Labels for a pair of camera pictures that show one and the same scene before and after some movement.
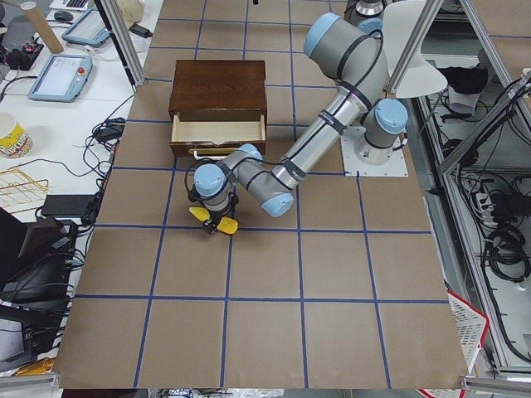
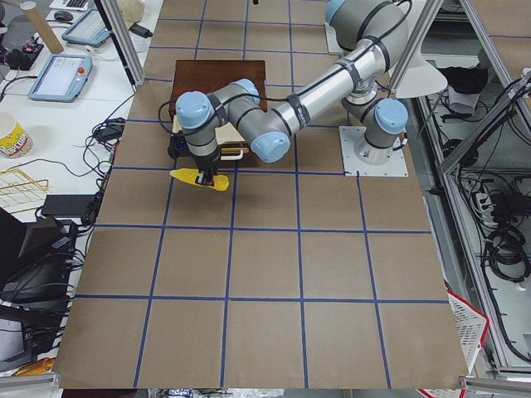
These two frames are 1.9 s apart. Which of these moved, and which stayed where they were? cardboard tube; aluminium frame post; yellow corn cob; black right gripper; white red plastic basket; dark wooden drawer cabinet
Moved: black right gripper; yellow corn cob
Stayed: dark wooden drawer cabinet; white red plastic basket; cardboard tube; aluminium frame post
